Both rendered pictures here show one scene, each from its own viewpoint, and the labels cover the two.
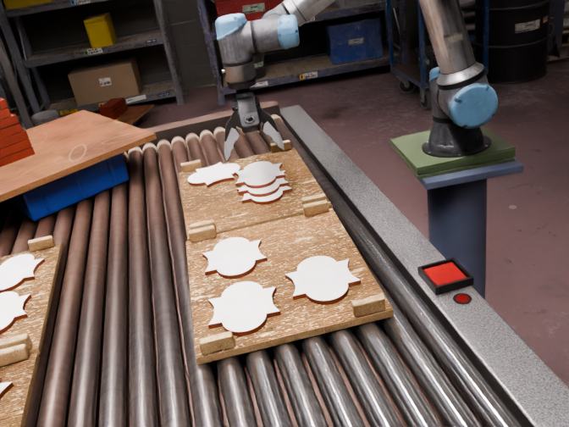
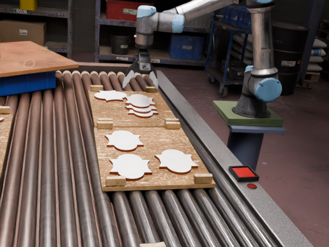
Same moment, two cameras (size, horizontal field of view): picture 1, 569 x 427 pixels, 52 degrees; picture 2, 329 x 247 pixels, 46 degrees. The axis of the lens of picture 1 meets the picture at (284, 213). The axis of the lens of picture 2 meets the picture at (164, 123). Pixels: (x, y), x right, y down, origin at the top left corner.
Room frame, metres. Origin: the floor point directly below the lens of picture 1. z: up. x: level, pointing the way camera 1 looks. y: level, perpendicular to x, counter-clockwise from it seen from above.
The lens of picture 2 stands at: (-0.18, 0.18, 1.56)
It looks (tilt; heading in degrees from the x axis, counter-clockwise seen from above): 23 degrees down; 351
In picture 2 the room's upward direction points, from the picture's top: 7 degrees clockwise
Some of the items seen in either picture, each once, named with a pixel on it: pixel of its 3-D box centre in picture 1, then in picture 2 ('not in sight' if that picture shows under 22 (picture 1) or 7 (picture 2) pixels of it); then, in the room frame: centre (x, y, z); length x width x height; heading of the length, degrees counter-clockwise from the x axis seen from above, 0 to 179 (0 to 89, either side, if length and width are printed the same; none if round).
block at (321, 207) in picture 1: (316, 207); (173, 125); (1.20, -0.07, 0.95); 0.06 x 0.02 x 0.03; 96
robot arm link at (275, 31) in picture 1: (275, 32); (169, 22); (1.45, -0.05, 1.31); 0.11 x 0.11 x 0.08; 87
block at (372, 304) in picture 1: (368, 305); (202, 178); (0.81, -0.12, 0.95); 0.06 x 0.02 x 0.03; 96
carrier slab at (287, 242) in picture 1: (275, 274); (148, 154); (0.99, 0.04, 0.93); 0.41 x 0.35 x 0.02; 6
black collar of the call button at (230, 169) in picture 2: (444, 275); (243, 173); (0.89, -0.28, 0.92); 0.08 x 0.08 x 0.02; 9
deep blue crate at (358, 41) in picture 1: (352, 37); (185, 44); (5.71, -0.93, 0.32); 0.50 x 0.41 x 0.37; 88
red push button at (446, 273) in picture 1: (444, 276); (243, 173); (0.89, -0.28, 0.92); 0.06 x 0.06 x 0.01; 9
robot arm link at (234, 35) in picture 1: (234, 39); (146, 20); (1.44, 0.05, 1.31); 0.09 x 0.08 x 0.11; 87
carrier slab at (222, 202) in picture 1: (247, 189); (130, 108); (1.41, 0.08, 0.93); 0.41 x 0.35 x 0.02; 8
